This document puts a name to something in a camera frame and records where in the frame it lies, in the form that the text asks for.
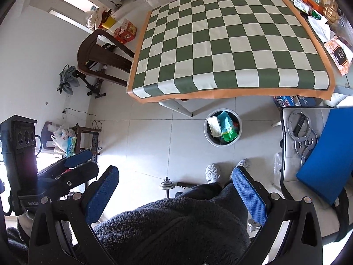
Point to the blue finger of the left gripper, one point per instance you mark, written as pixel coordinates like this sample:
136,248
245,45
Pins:
78,159

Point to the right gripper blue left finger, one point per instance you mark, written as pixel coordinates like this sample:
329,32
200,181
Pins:
48,243

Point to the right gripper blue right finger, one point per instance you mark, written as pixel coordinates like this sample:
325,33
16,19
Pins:
302,243

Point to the teal green plastic wrapper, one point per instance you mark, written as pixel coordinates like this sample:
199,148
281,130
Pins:
229,130

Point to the white medicine box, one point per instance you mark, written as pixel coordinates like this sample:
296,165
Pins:
214,127

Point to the white round trash bin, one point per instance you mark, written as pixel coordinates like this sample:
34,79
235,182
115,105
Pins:
220,142

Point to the blue cushion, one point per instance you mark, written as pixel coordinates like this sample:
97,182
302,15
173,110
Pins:
329,167

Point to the dark fleece trousers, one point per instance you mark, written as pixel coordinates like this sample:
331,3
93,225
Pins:
206,225

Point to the steel dumbbell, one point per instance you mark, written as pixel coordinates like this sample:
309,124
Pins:
167,184

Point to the grey fuzzy right slipper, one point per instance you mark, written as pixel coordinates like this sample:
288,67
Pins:
244,163

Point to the dark wooden chair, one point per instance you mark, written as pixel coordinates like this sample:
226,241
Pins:
89,50

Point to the white table leg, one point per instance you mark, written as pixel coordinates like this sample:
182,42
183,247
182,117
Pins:
175,106

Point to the red cardboard box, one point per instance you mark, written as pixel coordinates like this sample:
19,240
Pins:
126,32

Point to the blue superhero toy box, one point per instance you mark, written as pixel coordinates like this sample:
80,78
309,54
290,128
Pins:
285,101

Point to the orange wet wipes pack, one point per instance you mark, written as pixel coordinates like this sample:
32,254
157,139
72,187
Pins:
340,53

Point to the green white checkered tablecloth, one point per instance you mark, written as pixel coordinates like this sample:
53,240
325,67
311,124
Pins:
214,49

